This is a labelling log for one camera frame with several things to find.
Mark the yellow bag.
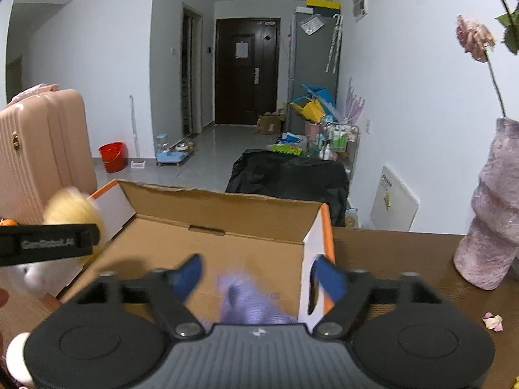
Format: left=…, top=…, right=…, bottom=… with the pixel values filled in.
left=289, top=98, right=325, bottom=123

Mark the pink bin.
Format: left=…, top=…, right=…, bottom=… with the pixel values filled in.
left=304, top=120, right=323, bottom=147

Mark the pink ribbed suitcase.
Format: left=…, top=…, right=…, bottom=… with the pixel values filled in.
left=0, top=84, right=98, bottom=228

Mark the green packet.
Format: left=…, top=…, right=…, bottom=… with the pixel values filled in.
left=271, top=142, right=304, bottom=156

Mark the white flat board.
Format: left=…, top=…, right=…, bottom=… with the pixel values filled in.
left=369, top=165, right=419, bottom=232

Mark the purple knit cloth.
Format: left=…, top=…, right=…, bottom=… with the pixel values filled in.
left=203, top=269, right=298, bottom=327

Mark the orange printed cardboard box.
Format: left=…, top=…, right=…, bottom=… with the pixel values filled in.
left=41, top=178, right=337, bottom=333

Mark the clear plastic bag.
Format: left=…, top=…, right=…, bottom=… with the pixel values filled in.
left=300, top=15, right=325, bottom=35

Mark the black fabric bag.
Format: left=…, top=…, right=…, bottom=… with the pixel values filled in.
left=225, top=148, right=350, bottom=228

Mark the fallen pink petal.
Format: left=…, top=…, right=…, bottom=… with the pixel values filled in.
left=482, top=312, right=504, bottom=331

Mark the blue pet water feeder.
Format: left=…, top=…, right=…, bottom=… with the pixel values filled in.
left=156, top=133, right=196, bottom=167

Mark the wire cart with bottles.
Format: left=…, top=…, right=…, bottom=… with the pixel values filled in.
left=315, top=122, right=361, bottom=161

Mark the yellow white plush toy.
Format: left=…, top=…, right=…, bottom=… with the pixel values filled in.
left=18, top=186, right=107, bottom=297

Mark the white mop stick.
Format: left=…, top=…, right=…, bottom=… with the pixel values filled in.
left=128, top=95, right=141, bottom=159

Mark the dark wooden door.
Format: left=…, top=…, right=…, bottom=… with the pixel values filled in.
left=215, top=18, right=282, bottom=126

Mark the brown cardboard box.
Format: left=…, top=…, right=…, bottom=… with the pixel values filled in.
left=256, top=109, right=287, bottom=136

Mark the purple wall decoration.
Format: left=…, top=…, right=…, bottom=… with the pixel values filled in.
left=344, top=77, right=366, bottom=124

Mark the white folded umbrella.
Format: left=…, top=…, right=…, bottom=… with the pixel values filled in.
left=326, top=13, right=344, bottom=75

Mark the blue folded item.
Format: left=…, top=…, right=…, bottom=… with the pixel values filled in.
left=299, top=84, right=337, bottom=111

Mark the purple textured vase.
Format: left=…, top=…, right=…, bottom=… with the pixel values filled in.
left=453, top=117, right=519, bottom=291

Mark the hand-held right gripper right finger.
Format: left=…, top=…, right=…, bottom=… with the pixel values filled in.
left=311, top=254, right=445, bottom=340

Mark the grey refrigerator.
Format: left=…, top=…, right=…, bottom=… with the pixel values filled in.
left=287, top=10, right=342, bottom=137

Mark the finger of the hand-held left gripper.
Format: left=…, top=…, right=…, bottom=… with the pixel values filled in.
left=0, top=223, right=100, bottom=238

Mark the red bucket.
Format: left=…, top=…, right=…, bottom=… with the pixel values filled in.
left=98, top=142, right=126, bottom=173

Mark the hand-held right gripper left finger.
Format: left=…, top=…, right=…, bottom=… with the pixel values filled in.
left=61, top=253, right=204, bottom=340

